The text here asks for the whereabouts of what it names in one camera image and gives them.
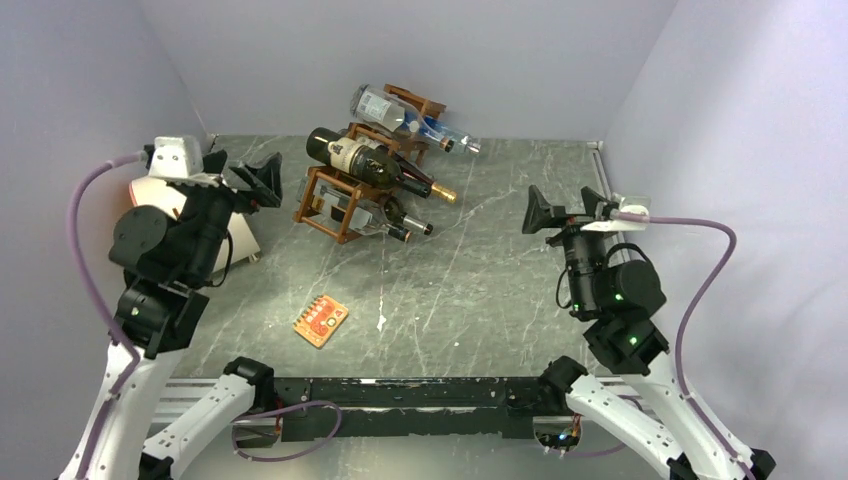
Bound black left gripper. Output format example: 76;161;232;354
181;148;282;280

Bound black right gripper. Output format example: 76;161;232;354
521;184;617;314

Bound brown wooden wine rack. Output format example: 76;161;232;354
293;84;457;244

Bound dark green wine bottle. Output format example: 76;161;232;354
306;127;425;195

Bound clear bottle white label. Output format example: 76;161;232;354
350;84;482;154

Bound brown bottle gold foil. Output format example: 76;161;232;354
339;124;458;204

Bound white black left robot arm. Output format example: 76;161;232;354
62;145;283;479

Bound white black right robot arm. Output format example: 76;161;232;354
522;186;776;479

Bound green bottle silver cap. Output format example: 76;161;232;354
381;196;434;236

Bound blue clear plastic bottle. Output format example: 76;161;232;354
404;110;467;143

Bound white cone lamp shade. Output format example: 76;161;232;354
129;176;261;264

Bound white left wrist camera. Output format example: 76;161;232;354
148;136;221;187

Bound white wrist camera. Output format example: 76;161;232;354
581;194;652;234
148;136;221;187

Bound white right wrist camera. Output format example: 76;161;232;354
581;194;652;234

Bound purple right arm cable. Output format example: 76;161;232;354
616;210;760;480

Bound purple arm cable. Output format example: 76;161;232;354
66;150;148;480
616;210;760;480

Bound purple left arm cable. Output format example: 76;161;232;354
66;150;148;480

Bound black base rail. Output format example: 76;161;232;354
275;376;572;442

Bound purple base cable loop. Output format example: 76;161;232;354
230;400;344;464

